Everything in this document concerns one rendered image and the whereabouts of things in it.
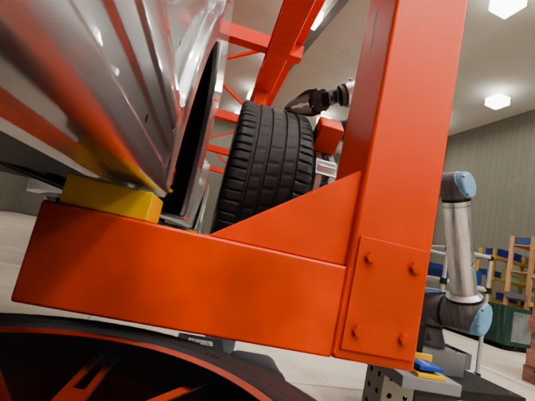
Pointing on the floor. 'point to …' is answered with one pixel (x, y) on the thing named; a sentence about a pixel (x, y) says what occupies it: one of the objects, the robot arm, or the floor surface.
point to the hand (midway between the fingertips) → (288, 108)
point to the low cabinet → (505, 328)
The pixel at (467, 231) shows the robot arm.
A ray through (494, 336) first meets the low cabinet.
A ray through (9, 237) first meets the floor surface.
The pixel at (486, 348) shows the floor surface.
